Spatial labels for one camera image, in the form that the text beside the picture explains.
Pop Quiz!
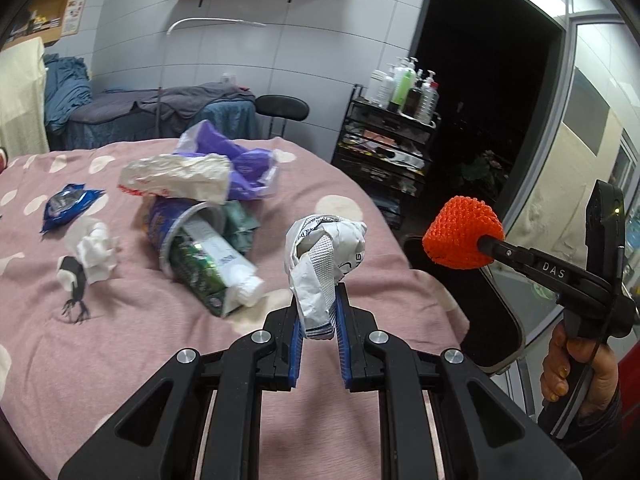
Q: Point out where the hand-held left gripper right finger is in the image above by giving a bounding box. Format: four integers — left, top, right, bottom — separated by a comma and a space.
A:
335, 282, 583, 480

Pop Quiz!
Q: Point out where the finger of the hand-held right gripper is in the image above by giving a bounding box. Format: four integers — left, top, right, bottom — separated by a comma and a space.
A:
501, 259, 567, 307
477, 238, 614, 297

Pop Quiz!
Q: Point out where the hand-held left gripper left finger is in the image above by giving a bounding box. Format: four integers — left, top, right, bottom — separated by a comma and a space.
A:
57, 305, 303, 480

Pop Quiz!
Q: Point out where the white wrapper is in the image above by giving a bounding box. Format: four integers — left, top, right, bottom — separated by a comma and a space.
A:
283, 213, 368, 341

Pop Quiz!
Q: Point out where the orange crocheted toy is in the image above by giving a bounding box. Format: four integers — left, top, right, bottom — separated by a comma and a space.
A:
421, 195, 506, 272

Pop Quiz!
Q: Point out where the teal paper cloth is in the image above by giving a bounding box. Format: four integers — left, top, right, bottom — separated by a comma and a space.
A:
222, 201, 261, 254

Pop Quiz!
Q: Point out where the person's right forearm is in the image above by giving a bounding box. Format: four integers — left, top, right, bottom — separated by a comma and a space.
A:
575, 395, 628, 463

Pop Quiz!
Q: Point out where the person's right hand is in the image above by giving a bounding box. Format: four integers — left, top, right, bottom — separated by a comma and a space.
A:
540, 326, 622, 414

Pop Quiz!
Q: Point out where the potted plant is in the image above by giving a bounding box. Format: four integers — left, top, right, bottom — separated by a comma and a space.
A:
460, 150, 511, 196

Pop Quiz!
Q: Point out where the white squeezed tube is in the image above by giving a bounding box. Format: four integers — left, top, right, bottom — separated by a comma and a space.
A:
181, 216, 266, 309

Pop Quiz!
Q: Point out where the green snack packet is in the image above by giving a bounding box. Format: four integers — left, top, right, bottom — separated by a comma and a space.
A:
169, 239, 227, 317

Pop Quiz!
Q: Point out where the pink polka-dot blanket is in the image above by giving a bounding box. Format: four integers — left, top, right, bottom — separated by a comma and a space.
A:
0, 135, 471, 480

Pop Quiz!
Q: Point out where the purple paper cup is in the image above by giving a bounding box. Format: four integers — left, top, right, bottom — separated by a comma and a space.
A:
144, 196, 228, 281

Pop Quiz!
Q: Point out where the purple plastic bag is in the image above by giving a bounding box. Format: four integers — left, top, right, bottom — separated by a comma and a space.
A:
175, 120, 281, 202

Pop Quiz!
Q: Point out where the black rolling cart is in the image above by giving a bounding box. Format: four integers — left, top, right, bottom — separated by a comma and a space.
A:
330, 84, 443, 231

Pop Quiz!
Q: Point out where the clear pump bottle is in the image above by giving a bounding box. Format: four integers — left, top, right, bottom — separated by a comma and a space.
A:
416, 71, 442, 126

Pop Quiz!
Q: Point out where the dark brown pump bottle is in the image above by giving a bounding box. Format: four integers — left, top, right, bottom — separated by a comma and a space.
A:
401, 70, 426, 118

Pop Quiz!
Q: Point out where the white crumpled plastic bag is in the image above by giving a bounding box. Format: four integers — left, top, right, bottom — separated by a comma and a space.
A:
117, 152, 233, 206

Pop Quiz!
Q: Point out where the white crumpled tissue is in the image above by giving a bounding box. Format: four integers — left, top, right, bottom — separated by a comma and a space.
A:
65, 217, 122, 284

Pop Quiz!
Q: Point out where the white pump bottle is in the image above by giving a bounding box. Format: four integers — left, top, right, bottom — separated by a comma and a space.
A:
374, 60, 401, 109

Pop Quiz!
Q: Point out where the black chair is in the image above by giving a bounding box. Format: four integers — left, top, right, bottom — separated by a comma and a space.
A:
254, 94, 311, 139

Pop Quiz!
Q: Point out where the blue snack wrapper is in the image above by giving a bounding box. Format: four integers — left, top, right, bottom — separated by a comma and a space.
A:
40, 183, 106, 235

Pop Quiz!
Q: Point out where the grey blanket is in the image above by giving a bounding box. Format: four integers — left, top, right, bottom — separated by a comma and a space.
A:
102, 82, 257, 120

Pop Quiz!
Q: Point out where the blue covered massage bed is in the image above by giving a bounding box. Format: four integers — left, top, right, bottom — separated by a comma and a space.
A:
62, 90, 258, 151

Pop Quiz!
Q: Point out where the white arc lamp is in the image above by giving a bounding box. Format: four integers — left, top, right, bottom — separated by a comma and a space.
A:
156, 16, 268, 139

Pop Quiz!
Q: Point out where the pile of blue towels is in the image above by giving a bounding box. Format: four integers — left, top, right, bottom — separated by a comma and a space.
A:
42, 54, 94, 134

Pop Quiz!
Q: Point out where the cream cloth-covered object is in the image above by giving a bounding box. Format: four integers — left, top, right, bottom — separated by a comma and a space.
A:
0, 37, 51, 158

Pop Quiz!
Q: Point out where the wooden cabinet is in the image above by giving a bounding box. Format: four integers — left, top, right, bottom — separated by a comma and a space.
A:
0, 0, 87, 50

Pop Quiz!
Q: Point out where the glass door with grey frame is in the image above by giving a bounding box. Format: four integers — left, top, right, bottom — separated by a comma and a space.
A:
497, 0, 640, 356

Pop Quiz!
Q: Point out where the wall poster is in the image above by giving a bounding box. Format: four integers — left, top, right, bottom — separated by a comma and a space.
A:
61, 0, 91, 37

